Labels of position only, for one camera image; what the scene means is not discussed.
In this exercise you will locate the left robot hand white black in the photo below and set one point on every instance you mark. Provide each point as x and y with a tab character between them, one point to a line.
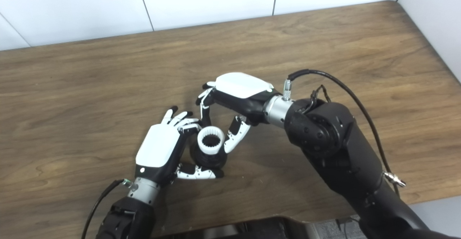
160	149

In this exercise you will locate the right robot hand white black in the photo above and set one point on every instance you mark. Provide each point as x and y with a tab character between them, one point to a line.
241	88

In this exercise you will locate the round black plastic part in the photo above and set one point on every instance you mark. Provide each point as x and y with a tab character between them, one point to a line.
212	160

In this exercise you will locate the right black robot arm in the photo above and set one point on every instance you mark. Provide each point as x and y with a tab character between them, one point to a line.
335	149

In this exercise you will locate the black robot torso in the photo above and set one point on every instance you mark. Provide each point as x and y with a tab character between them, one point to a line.
252	230

